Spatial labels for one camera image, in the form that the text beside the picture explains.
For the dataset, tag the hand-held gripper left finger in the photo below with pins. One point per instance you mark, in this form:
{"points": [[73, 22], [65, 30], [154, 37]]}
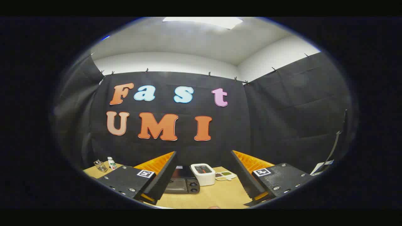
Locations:
{"points": [[163, 179]]}

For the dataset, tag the white bottle with green label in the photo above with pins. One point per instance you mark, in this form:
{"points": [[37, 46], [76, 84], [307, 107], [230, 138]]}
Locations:
{"points": [[111, 163]]}

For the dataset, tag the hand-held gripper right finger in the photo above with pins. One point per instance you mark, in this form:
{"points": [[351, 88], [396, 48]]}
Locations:
{"points": [[245, 175]]}

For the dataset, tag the black toaster oven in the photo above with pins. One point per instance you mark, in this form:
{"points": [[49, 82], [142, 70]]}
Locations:
{"points": [[183, 185]]}

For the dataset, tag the white divided seasoning dish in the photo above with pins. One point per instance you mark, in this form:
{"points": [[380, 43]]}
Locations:
{"points": [[225, 175]]}

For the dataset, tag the white bread toaster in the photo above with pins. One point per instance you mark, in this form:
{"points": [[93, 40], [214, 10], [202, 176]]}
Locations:
{"points": [[204, 177]]}

